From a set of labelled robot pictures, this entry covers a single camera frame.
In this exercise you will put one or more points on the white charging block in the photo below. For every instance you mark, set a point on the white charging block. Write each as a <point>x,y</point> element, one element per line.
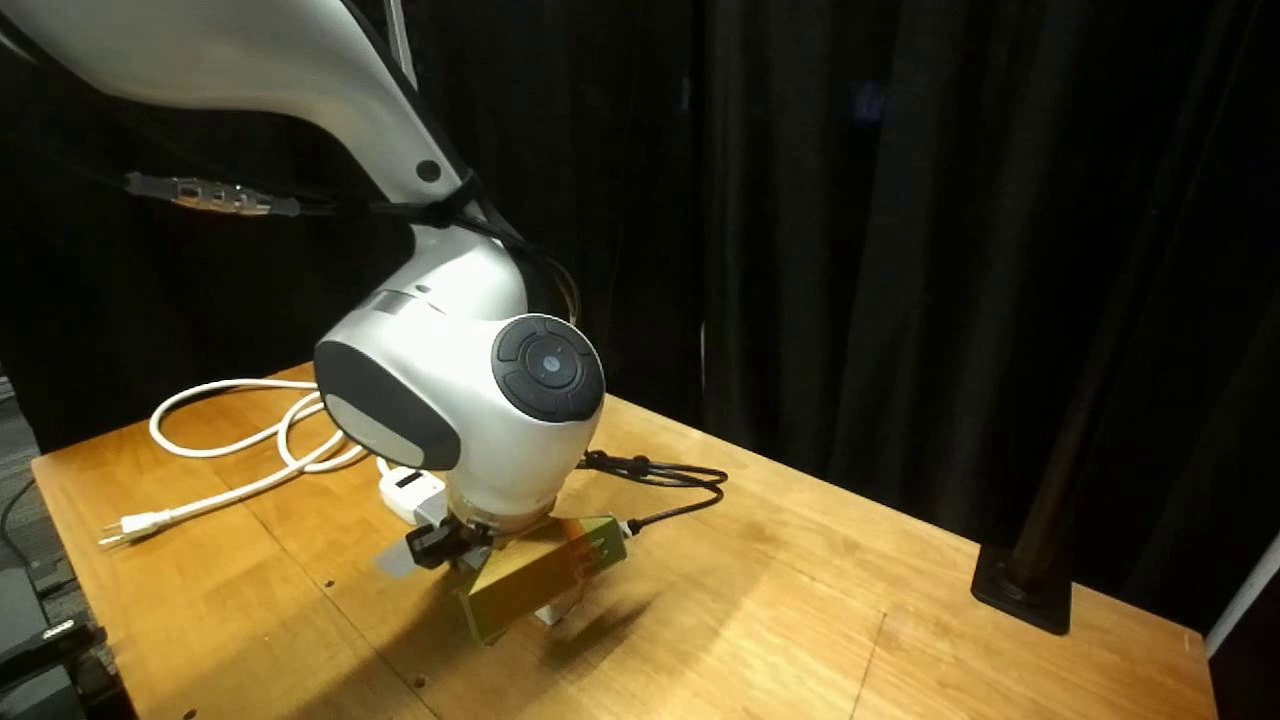
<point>553,612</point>

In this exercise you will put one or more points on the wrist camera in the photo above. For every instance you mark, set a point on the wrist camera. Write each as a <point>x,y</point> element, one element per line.
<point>530,575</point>

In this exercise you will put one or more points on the black box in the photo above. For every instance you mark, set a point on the black box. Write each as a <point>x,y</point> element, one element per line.
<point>35,650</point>

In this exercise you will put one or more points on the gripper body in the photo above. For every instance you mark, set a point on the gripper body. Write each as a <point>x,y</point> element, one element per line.
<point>437,545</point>

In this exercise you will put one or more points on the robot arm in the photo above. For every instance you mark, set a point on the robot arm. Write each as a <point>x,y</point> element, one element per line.
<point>430,400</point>

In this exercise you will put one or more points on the black curtain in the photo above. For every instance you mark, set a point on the black curtain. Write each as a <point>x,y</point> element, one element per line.
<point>900,220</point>

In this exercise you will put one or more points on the stand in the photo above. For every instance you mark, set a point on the stand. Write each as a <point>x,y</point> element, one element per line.
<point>1025,590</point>

